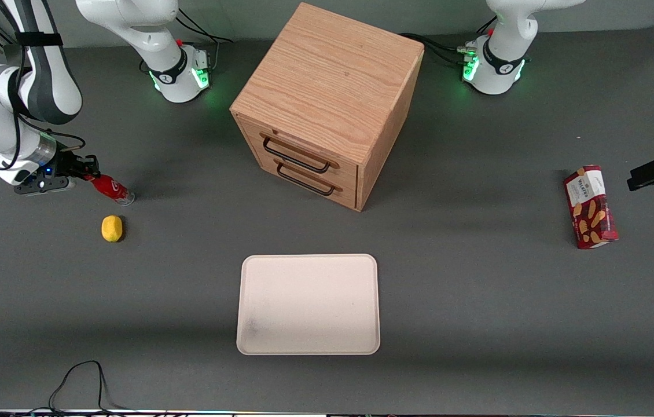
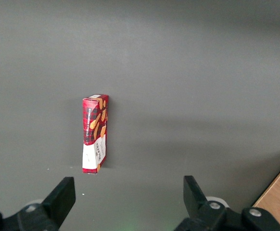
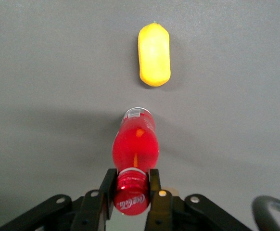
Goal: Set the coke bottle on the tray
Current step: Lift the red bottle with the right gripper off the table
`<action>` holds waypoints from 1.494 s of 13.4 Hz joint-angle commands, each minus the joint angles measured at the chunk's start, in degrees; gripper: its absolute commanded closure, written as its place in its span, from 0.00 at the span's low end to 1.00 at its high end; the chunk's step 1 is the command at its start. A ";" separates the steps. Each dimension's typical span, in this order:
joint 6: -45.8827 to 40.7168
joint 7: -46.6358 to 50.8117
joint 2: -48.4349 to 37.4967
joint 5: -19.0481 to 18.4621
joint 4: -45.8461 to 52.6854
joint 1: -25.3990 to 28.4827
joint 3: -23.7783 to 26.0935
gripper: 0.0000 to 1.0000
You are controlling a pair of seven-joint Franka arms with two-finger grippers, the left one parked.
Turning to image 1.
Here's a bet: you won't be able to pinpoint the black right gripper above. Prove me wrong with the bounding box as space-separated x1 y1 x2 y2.
48 147 101 181

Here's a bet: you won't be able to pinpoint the red coke bottle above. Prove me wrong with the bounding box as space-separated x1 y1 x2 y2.
91 173 136 207

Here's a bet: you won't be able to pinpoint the beige plastic tray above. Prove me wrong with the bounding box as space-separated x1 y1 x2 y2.
236 254 381 356

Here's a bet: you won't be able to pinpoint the yellow lemon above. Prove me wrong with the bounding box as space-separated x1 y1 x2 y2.
101 215 124 243

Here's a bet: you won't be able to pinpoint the red cookie box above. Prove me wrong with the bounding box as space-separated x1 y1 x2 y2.
563 164 619 250

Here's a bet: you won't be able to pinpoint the wooden drawer cabinet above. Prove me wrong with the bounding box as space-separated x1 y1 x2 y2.
230 2 425 213

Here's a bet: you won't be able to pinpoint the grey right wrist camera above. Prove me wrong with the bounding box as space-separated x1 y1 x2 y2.
14 176 77 196

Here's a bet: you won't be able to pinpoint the black right arm base cables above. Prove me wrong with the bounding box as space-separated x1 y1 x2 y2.
175 8 234 72

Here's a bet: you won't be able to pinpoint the black arm base cables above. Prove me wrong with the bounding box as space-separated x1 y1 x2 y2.
399 16 499 68
175 8 234 72

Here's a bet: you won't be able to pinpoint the black metal drawer handle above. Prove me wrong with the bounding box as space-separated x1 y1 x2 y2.
276 163 337 197
262 136 332 174

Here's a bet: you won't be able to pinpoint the black cable on table edge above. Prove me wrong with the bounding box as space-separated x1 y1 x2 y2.
47 360 126 415

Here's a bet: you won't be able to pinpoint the black left arm base cables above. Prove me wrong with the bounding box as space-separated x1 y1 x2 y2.
399 16 499 68

